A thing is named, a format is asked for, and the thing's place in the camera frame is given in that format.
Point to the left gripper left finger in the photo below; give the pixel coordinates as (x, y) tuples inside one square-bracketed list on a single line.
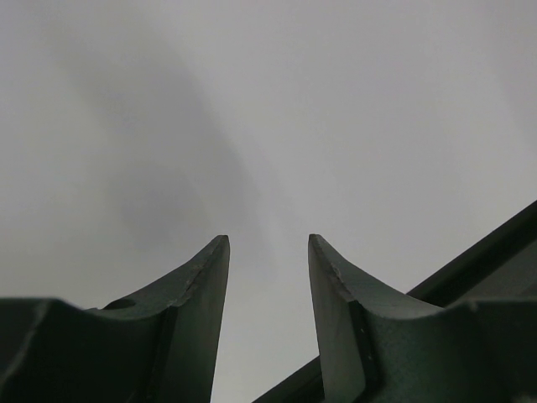
[(158, 344)]

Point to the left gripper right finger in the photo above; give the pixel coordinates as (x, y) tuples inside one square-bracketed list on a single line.
[(377, 344)]

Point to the aluminium frame rail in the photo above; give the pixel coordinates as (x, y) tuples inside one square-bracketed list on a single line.
[(501, 266)]

